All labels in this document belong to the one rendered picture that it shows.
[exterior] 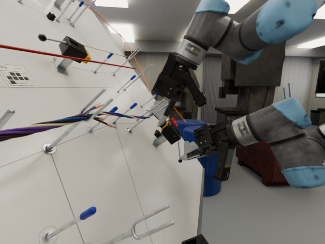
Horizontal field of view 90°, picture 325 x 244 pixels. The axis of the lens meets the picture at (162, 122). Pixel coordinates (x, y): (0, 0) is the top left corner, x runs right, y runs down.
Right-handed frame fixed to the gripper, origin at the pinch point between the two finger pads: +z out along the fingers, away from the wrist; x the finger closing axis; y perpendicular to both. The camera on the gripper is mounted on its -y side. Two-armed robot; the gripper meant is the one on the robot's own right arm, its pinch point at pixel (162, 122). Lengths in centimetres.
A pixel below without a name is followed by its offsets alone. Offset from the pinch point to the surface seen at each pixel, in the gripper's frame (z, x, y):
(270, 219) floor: 74, -81, -147
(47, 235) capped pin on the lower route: 3.6, 38.3, 7.8
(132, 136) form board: 5.0, 8.3, 6.1
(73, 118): -8.0, 31.8, 11.9
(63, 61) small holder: -7.3, 12.5, 27.5
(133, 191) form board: 7.9, 23.3, -0.3
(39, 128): -8.2, 36.2, 12.6
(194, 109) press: 106, -493, -105
